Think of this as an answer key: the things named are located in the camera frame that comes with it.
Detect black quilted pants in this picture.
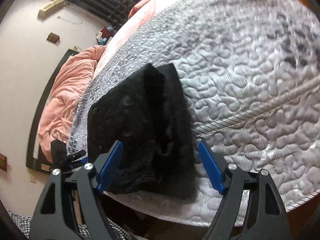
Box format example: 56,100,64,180
87,64,196,199

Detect black bed headboard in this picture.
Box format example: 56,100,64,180
25,49,79,174

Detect checkered shirt sleeve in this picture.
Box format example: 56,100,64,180
6,209,133,240

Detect pink fleece blanket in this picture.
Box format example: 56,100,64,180
39,45,106,163

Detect grey white quilted bedspread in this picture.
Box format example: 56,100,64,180
67,0,319,211

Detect cluttered nightstand items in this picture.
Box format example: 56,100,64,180
96,25,117,46

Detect pink pillow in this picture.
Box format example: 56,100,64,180
128,0,151,19

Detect small wall switch box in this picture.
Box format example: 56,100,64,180
46,33,60,44

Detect wall air conditioner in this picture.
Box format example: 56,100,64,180
37,0,65,20

